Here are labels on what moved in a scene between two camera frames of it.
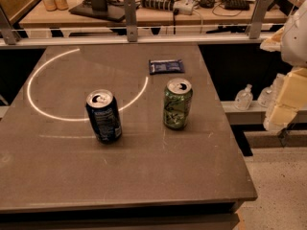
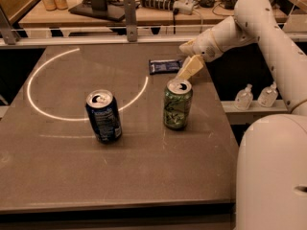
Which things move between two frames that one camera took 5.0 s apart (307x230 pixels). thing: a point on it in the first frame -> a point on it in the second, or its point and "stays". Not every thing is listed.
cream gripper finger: x=292 y=97 -> x=191 y=66
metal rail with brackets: x=133 y=34 stays
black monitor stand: x=97 y=5 stays
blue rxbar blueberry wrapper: x=163 y=66 stays
